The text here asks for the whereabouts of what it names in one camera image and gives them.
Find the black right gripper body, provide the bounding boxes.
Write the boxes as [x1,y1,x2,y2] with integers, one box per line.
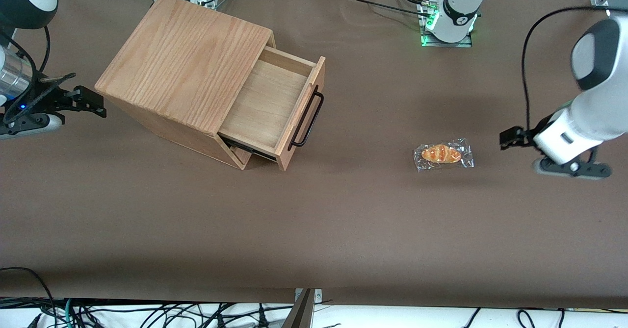
[0,84,75,124]

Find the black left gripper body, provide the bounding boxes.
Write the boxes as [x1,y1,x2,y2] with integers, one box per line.
[520,128,541,148]

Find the wooden drawer with black handle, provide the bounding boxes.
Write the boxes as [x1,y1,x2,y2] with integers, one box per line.
[218,46,326,172]

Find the black metal drawer handle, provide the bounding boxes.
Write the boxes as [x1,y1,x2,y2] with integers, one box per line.
[289,85,325,148]

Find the light wooden drawer cabinet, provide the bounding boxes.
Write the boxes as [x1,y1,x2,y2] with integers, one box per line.
[94,0,276,171]

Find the bread roll in clear wrapper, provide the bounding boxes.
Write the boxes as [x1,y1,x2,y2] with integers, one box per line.
[413,138,475,173]

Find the large table cover sheet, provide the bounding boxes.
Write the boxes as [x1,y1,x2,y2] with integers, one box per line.
[0,0,628,310]

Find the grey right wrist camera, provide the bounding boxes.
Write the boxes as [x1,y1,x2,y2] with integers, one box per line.
[0,114,65,139]

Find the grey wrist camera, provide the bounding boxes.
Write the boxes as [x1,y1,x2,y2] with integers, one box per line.
[0,114,65,139]
[532,147,613,180]

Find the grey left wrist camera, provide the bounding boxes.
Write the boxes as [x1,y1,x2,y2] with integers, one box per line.
[532,147,613,180]

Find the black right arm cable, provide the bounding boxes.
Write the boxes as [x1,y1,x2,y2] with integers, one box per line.
[0,24,52,76]

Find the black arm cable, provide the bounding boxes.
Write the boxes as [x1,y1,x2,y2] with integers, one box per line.
[521,7,611,132]
[0,24,52,76]

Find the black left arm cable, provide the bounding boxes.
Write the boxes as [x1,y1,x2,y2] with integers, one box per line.
[521,7,611,132]

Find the black looped cable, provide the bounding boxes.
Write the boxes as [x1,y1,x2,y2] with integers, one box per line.
[0,267,55,328]

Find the black base power cable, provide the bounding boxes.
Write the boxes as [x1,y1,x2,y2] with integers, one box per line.
[339,0,428,15]

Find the metal table edge bracket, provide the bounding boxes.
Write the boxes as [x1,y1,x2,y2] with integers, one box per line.
[282,288,323,328]

